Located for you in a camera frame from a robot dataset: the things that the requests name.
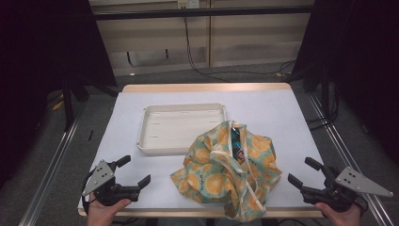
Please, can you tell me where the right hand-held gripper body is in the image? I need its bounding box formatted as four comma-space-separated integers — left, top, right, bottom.
300, 164, 395, 213

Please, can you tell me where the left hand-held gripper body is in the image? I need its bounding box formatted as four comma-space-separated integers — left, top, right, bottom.
81, 159, 141, 207

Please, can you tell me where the white plastic tray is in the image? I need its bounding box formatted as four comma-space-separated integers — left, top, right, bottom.
136, 103, 228, 156

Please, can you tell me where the orange print cloth bag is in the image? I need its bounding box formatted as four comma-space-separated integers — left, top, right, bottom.
169, 120, 283, 223

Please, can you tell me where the person's right hand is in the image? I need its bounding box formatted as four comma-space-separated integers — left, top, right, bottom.
314, 202, 362, 226

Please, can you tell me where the person's left hand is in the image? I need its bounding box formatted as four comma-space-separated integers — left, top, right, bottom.
87, 192, 133, 226

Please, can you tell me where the white table sheet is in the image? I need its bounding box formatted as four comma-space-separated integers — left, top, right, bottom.
77, 89, 343, 211

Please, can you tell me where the black metal stand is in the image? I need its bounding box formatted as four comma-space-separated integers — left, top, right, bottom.
60, 74, 120, 132
305, 62, 342, 131

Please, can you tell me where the black curtain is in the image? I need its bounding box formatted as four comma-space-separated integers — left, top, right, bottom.
291, 0, 399, 164
0, 0, 118, 189

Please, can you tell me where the black horizontal bar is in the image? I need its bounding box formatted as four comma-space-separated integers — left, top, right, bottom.
92, 5, 314, 22

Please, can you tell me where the left hand-held gripper cable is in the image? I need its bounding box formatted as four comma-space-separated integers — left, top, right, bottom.
80, 169, 96, 218

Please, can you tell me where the hand-held gripper cable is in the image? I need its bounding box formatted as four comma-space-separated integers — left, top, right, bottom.
80, 169, 96, 218
354, 193, 370, 215

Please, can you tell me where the right hand-held gripper cable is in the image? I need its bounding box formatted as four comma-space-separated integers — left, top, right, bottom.
354, 193, 370, 215

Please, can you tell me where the metal floor rail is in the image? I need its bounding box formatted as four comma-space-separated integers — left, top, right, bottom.
307, 92, 394, 226
18, 103, 88, 226

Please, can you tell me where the short black wall cable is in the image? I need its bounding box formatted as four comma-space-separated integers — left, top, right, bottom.
126, 51, 139, 68

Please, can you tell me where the long black wall cable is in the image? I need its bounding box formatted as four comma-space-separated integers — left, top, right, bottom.
183, 17, 297, 83

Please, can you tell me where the white wall socket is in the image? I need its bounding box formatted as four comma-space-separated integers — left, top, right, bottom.
177, 0, 200, 9

